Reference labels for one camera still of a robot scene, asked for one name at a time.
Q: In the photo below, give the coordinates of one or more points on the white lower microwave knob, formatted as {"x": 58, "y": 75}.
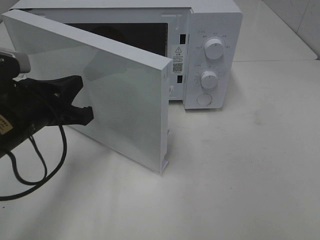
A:
{"x": 208, "y": 79}

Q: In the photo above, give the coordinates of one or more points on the white upper microwave knob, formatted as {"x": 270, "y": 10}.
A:
{"x": 214, "y": 48}

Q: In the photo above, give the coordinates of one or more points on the toy burger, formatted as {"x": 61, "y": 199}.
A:
{"x": 109, "y": 32}

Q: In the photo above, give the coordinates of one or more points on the white microwave oven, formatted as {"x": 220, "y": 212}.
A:
{"x": 155, "y": 26}

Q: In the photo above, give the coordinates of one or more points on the white warning label sticker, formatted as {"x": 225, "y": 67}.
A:
{"x": 178, "y": 58}

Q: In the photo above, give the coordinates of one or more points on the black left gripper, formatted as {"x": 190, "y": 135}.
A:
{"x": 35, "y": 104}

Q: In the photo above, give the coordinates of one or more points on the white microwave door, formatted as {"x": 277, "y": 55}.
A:
{"x": 128, "y": 88}

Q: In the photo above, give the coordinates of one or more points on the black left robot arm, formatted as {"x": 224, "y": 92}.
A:
{"x": 5, "y": 126}

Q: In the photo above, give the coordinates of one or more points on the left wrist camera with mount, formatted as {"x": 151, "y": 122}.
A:
{"x": 13, "y": 63}

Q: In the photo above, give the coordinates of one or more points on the round white door button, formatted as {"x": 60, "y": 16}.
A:
{"x": 204, "y": 99}

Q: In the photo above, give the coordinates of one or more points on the white microwave knob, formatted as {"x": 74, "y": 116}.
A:
{"x": 208, "y": 79}
{"x": 214, "y": 48}

